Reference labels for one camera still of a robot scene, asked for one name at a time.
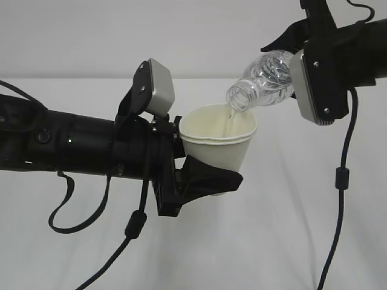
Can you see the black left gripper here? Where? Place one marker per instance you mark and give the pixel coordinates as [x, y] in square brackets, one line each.
[148, 150]

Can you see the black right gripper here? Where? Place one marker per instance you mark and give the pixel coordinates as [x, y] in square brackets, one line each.
[349, 42]

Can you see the white paper cup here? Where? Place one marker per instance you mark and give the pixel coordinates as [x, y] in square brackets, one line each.
[218, 135]

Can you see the clear green-label water bottle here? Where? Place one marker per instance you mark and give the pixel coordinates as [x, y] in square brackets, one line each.
[265, 82]

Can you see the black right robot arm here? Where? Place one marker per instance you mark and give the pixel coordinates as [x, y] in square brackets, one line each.
[376, 49]

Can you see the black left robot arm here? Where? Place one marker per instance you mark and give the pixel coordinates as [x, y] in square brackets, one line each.
[36, 139]

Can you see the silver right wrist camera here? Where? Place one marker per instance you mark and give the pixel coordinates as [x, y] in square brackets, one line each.
[320, 96]

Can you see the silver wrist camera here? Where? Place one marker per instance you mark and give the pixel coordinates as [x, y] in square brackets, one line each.
[320, 96]
[152, 91]

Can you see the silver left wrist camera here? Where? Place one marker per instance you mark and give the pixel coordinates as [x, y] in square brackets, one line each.
[152, 91]

